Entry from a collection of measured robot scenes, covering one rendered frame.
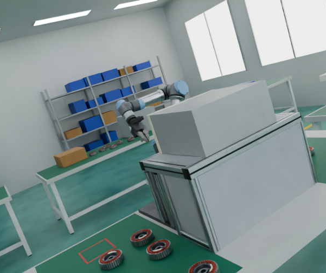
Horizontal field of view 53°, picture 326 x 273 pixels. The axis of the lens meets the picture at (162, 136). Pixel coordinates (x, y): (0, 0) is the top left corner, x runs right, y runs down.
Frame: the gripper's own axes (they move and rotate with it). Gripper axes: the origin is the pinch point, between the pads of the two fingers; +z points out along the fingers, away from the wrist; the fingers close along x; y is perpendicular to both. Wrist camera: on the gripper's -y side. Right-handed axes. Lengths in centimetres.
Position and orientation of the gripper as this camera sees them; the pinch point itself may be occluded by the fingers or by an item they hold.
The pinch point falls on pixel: (147, 140)
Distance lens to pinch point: 206.0
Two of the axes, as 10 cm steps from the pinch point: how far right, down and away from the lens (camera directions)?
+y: -1.9, 5.8, 7.9
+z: 5.5, 7.3, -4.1
